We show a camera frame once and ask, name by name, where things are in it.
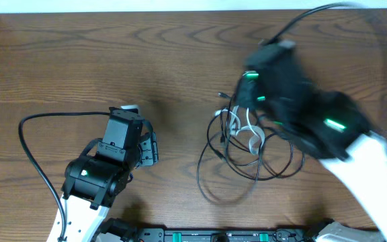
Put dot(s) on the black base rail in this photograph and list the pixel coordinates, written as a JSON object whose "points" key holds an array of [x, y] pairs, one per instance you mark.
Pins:
{"points": [[116, 230]]}

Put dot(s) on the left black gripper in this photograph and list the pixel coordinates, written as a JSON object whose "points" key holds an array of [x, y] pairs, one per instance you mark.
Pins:
{"points": [[152, 155]]}

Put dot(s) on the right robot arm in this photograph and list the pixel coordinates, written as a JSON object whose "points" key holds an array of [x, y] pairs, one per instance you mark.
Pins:
{"points": [[326, 125]]}

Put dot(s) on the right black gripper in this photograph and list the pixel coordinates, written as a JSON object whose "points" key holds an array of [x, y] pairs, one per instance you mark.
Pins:
{"points": [[245, 98]]}

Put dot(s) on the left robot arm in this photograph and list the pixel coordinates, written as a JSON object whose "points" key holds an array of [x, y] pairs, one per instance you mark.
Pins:
{"points": [[101, 172]]}

